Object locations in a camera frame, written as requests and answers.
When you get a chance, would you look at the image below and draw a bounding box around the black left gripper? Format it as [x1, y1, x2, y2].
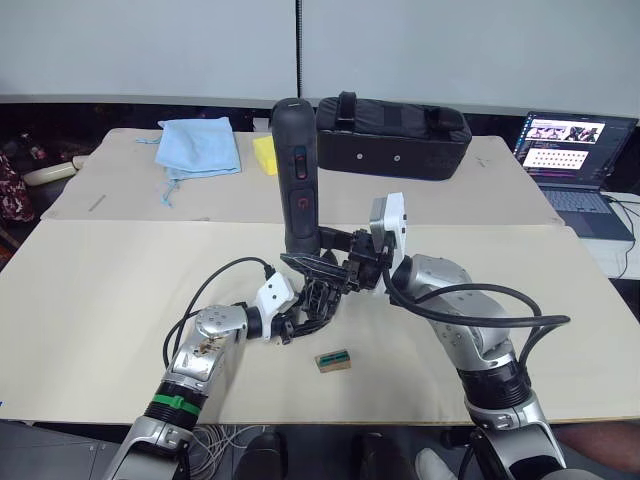
[271, 288, 336, 347]

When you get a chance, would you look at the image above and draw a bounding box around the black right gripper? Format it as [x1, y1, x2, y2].
[279, 225, 394, 293]

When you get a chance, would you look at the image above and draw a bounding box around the black gripper body workpiece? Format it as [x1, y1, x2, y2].
[298, 276, 343, 325]

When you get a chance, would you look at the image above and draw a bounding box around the black electric screwdriver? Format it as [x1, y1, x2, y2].
[270, 97, 324, 256]

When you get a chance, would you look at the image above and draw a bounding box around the small green screw box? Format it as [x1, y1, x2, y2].
[314, 349, 354, 375]

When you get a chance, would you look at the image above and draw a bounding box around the yellow sponge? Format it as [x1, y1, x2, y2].
[251, 135, 279, 177]

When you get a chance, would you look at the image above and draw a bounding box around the black fabric carrying case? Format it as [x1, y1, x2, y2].
[315, 90, 474, 183]

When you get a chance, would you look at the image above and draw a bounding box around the dark rounded shape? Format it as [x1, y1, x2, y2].
[238, 431, 287, 480]

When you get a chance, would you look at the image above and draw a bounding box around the white rounded object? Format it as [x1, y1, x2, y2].
[416, 446, 460, 480]

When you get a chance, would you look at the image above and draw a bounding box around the open grey laptop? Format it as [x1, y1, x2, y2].
[517, 110, 640, 239]

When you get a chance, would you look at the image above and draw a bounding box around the white side table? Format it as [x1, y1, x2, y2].
[583, 188, 640, 281]

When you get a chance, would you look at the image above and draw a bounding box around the brown rounded object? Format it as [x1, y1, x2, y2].
[553, 423, 640, 452]

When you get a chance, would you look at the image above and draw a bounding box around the red floral fabric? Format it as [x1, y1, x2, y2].
[0, 151, 37, 225]

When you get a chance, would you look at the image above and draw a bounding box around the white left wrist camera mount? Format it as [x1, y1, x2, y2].
[254, 271, 297, 345]

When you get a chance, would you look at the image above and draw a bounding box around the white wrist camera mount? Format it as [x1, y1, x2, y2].
[366, 191, 409, 297]
[254, 271, 297, 345]

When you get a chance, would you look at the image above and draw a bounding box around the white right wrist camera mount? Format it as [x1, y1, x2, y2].
[366, 191, 409, 297]

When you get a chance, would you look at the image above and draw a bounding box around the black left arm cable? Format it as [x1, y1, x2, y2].
[161, 256, 277, 372]

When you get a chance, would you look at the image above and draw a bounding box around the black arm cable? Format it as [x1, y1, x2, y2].
[383, 268, 572, 384]
[161, 256, 277, 372]

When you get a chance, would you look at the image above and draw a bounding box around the tangle of white cables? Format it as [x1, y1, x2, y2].
[191, 423, 252, 480]

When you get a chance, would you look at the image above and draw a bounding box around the light blue drawstring bag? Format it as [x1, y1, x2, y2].
[136, 116, 243, 209]

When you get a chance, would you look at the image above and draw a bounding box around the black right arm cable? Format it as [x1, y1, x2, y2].
[383, 268, 572, 384]

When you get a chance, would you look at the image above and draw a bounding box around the cream rounded handle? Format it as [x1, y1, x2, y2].
[21, 154, 90, 186]

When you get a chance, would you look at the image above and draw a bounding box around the thin black laptop cable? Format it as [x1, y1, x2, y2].
[603, 193, 640, 280]

